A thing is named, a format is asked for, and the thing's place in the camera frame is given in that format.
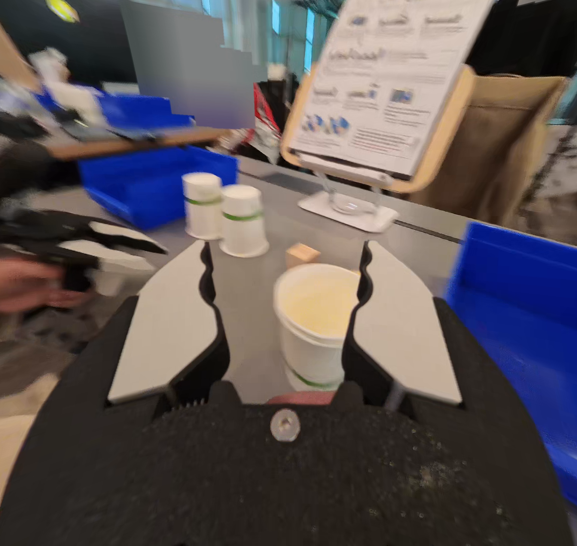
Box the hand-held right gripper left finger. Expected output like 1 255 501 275
107 240 230 409

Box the wooden cube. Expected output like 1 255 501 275
285 242 322 270

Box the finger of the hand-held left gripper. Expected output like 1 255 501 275
88 221 169 256
54 239 157 273

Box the black panel yellow emblem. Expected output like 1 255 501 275
0 0 137 86

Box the wooden desk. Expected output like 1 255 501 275
45 127 236 162

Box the blue plastic bin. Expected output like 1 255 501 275
78 146 240 231
444 221 577 506
97 95 196 130

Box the person's beige hoodie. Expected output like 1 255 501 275
0 375 60 504

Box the person's left hand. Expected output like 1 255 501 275
0 257 93 314

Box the printed instruction sheet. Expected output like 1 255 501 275
288 0 511 177

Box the tan cloth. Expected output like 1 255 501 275
408 74 569 230

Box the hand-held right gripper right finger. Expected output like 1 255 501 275
341 240 463 410

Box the person's right hand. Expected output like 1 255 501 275
268 391 336 405

